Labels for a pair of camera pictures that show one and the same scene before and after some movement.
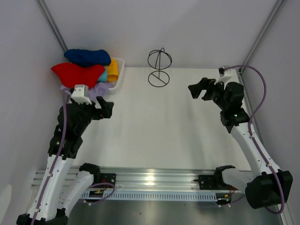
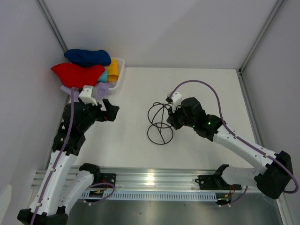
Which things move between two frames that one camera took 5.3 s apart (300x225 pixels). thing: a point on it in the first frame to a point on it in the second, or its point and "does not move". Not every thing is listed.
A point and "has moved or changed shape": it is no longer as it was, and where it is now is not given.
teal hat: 103,77 does not move
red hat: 74,74 does not move
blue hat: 86,58 does not move
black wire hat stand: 159,59 to 160,131
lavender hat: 100,89 has moved or changed shape
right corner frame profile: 258,40 does not move
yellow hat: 112,70 does not move
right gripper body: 216,90 to 178,118
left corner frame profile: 42,4 does not move
